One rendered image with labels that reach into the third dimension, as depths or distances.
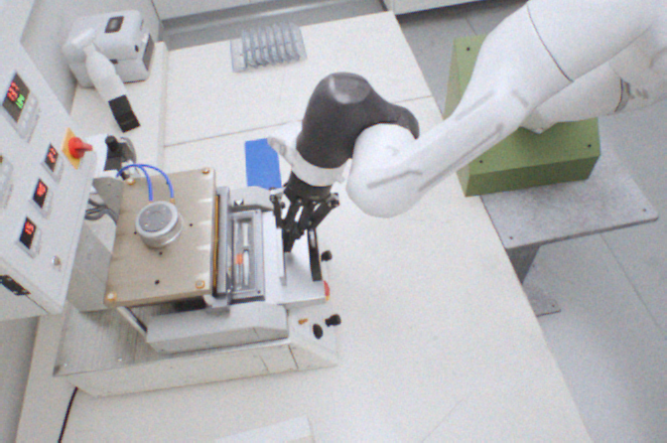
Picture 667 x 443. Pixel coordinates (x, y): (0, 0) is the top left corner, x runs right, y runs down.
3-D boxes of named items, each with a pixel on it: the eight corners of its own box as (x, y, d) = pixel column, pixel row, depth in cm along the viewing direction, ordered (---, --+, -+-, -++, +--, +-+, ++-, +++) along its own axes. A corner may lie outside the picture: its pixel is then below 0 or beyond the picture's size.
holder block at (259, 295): (181, 312, 95) (176, 306, 93) (187, 226, 107) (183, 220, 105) (266, 300, 95) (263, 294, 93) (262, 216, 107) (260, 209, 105)
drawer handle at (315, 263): (313, 282, 96) (310, 272, 93) (306, 219, 106) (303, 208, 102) (323, 280, 96) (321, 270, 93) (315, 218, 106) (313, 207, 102)
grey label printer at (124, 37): (80, 90, 167) (55, 49, 154) (93, 55, 180) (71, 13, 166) (152, 81, 167) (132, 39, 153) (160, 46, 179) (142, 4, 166)
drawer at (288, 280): (178, 326, 97) (164, 310, 91) (185, 233, 111) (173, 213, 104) (327, 305, 97) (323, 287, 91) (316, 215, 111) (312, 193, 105)
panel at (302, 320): (337, 356, 109) (290, 332, 95) (323, 241, 127) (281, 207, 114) (345, 354, 108) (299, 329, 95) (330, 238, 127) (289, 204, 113)
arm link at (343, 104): (403, 193, 76) (406, 147, 83) (440, 131, 66) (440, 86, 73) (290, 159, 74) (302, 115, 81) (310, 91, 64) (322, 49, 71)
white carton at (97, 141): (73, 219, 133) (60, 202, 128) (79, 158, 147) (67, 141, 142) (118, 208, 134) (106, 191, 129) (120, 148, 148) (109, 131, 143)
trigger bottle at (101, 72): (116, 110, 159) (79, 46, 140) (99, 102, 162) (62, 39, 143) (135, 93, 163) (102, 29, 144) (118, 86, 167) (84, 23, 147)
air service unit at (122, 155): (122, 217, 110) (91, 175, 98) (130, 168, 119) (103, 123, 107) (145, 214, 110) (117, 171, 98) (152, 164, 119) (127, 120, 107)
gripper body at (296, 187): (291, 184, 78) (280, 218, 85) (341, 189, 81) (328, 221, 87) (288, 149, 83) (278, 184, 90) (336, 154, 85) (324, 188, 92)
